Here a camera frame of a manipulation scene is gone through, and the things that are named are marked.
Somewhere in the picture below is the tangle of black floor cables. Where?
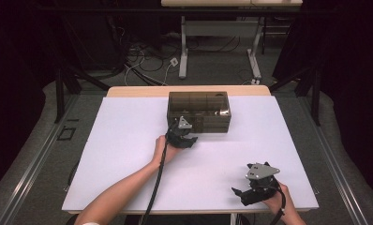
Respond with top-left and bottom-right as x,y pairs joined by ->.
106,15 -> 242,87

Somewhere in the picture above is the light wooden table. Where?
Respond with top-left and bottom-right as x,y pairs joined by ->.
62,84 -> 320,217

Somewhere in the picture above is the white table mat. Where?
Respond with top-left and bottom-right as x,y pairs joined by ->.
62,95 -> 320,212

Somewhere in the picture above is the person's left hand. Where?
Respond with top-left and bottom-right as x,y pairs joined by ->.
152,134 -> 181,167

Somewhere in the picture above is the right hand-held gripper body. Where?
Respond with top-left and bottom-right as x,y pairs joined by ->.
240,161 -> 281,206

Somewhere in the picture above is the person's right hand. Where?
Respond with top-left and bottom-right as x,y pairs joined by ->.
262,183 -> 291,217

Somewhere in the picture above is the smoky transparent storage box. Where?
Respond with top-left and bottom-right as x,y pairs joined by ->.
167,91 -> 232,134

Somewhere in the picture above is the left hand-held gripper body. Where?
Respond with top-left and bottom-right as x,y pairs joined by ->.
165,115 -> 196,149

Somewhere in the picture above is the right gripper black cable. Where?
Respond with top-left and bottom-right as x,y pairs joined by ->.
268,182 -> 287,225

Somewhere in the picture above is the white-legged desk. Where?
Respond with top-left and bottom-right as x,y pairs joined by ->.
160,0 -> 304,80

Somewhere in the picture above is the dark curtain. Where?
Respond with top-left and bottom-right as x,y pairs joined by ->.
272,0 -> 373,201
0,0 -> 120,201

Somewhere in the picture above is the white floor cable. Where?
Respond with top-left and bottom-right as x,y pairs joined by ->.
124,46 -> 176,86

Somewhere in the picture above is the black square floor plate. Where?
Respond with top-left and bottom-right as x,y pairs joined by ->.
56,126 -> 77,142

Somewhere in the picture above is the black metal stand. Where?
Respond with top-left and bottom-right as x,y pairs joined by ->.
268,65 -> 321,127
53,65 -> 112,125

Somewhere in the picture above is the aluminium floor rail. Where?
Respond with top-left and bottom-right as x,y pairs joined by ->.
0,93 -> 80,225
298,97 -> 370,225

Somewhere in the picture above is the smoky transparent drawer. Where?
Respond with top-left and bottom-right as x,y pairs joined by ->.
188,124 -> 231,134

